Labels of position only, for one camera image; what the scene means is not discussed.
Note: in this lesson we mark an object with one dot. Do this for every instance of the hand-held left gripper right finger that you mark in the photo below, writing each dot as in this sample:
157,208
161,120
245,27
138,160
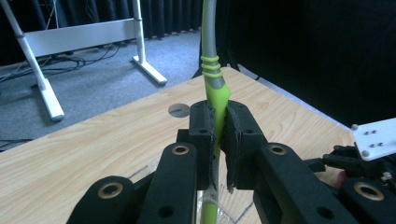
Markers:
243,140

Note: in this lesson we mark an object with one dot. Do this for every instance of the white desk frame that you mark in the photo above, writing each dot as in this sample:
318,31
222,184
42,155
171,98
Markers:
77,35

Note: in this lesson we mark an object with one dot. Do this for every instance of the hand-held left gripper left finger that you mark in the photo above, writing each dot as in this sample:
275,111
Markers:
202,130

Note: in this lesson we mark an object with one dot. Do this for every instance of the green and grey toothbrush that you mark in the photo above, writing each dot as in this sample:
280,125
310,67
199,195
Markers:
209,37

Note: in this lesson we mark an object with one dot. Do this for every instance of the dark curtain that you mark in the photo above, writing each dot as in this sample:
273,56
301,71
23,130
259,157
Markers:
168,15

